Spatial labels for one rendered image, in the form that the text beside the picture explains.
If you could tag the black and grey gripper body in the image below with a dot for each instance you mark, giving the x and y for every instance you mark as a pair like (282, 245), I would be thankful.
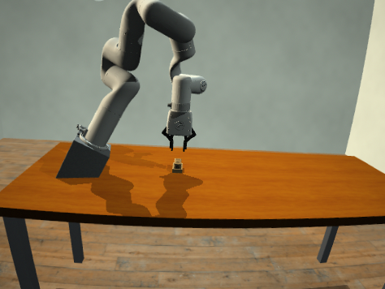
(178, 123)

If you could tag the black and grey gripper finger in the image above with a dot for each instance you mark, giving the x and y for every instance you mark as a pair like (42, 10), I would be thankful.
(189, 138)
(169, 137)

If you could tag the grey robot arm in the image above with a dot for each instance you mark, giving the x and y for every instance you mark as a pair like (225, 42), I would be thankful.
(125, 51)

